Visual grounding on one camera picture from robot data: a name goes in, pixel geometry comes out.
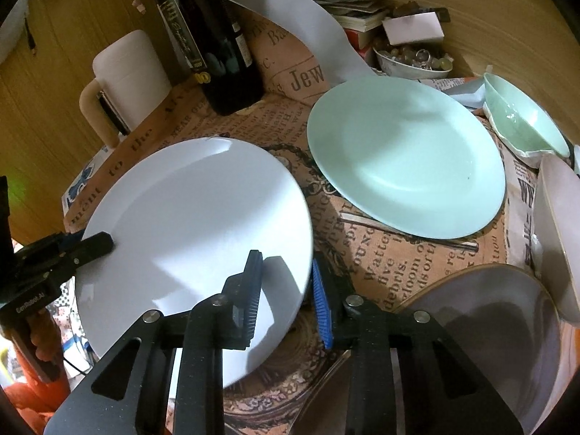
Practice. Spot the white plate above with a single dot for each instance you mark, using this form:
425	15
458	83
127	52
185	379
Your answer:
181	217
498	326

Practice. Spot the newspaper print tablecloth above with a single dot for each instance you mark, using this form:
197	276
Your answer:
385	263

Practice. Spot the person's left hand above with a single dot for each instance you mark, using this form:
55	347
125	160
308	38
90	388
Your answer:
45	340

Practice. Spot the dark wine bottle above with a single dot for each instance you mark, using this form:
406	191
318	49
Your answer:
213	54

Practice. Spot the blue cartoon sticker card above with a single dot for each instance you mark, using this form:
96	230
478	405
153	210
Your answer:
84	176

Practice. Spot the stack of books and papers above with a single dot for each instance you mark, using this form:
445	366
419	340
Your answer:
358	20

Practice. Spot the mint green bowl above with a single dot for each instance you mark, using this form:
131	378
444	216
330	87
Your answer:
521	108

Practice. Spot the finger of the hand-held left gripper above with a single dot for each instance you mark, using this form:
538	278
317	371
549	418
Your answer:
93	245

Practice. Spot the white paper sheet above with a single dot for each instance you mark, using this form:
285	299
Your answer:
308	22

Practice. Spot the small white box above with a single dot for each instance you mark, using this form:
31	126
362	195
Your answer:
412	27

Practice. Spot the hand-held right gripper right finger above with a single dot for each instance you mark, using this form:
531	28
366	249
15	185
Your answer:
322	308

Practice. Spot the mint green plate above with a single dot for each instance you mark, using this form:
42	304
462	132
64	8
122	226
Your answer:
408	154

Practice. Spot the bowl of beads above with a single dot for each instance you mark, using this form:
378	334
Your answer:
408	70

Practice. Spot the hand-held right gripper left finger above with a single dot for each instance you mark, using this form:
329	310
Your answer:
251	299

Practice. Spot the orange clothing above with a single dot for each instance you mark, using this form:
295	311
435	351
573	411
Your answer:
27	408

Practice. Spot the small white bowl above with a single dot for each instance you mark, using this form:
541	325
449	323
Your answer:
562	235

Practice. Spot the folded newspaper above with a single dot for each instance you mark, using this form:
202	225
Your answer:
453	87

